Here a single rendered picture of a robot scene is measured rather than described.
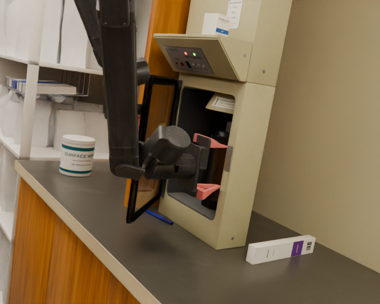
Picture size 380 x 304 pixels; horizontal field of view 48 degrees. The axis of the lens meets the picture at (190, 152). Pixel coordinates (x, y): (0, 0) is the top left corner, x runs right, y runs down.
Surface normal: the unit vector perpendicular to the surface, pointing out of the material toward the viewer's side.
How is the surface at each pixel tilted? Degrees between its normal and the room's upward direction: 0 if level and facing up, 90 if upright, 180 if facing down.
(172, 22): 90
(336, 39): 90
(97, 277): 90
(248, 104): 90
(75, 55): 100
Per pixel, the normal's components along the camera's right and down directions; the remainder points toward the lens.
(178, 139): 0.47, -0.62
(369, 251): -0.80, -0.03
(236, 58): 0.57, 0.23
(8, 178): 0.12, 0.14
